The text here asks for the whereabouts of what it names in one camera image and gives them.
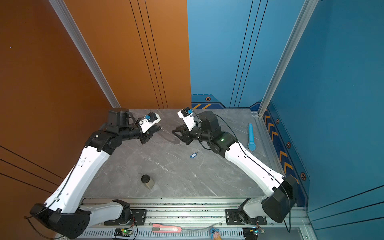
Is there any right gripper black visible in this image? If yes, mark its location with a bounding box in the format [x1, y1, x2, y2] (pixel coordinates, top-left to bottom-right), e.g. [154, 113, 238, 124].
[172, 123, 213, 146]

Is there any perforated metal ring disc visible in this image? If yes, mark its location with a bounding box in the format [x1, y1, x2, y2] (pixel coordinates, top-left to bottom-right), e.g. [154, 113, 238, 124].
[157, 126, 179, 145]

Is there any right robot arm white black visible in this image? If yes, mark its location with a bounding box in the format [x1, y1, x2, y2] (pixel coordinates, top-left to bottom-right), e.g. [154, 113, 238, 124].
[172, 108, 298, 225]

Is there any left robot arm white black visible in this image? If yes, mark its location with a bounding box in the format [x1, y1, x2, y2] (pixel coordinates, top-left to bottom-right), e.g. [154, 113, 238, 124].
[30, 108, 161, 240]

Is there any small jar black lid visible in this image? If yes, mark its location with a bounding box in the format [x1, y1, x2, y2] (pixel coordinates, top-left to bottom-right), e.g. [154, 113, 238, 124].
[141, 175, 155, 190]

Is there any light blue cylinder tool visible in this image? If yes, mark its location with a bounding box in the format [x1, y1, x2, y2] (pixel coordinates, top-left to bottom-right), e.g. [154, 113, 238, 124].
[248, 123, 256, 151]

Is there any pink white box cutter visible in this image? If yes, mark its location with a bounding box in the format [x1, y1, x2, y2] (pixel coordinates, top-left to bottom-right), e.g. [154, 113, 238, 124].
[152, 224, 182, 234]

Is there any left green circuit board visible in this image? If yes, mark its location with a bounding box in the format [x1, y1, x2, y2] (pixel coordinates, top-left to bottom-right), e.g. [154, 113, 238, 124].
[114, 228, 134, 238]

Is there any green circuit board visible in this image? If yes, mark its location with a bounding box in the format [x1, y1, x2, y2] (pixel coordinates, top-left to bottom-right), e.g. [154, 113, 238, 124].
[243, 228, 265, 240]
[114, 228, 134, 238]

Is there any colourful small packet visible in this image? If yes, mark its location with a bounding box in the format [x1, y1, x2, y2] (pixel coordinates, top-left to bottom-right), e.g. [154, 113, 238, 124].
[209, 228, 222, 240]

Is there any right green circuit board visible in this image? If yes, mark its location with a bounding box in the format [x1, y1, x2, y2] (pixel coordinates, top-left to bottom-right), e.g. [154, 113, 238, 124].
[243, 228, 265, 240]

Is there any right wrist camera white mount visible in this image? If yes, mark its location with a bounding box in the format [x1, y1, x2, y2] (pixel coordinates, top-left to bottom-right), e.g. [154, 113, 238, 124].
[178, 107, 198, 131]

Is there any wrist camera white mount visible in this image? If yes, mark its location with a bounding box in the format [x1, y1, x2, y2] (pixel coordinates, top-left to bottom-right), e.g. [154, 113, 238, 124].
[136, 112, 161, 134]
[178, 107, 198, 131]

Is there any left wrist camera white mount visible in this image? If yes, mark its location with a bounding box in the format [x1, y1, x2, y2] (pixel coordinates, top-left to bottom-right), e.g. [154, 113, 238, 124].
[136, 112, 161, 134]

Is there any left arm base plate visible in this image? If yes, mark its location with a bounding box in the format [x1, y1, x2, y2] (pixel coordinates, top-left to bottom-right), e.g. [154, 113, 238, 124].
[104, 209, 147, 226]

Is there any aluminium front rail frame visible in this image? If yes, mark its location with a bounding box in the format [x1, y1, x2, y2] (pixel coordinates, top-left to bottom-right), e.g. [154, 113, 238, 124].
[79, 197, 317, 240]

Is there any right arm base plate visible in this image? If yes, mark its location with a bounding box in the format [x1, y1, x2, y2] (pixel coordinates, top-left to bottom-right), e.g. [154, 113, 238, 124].
[225, 209, 267, 226]

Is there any left aluminium corner post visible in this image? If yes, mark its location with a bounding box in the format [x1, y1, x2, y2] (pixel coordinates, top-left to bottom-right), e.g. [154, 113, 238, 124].
[49, 0, 121, 108]

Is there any aluminium corner post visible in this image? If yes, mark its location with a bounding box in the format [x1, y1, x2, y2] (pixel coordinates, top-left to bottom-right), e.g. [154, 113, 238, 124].
[258, 0, 319, 117]
[49, 0, 121, 108]

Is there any right aluminium corner post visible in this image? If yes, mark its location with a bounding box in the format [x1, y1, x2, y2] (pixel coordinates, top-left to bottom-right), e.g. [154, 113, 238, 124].
[258, 0, 319, 117]

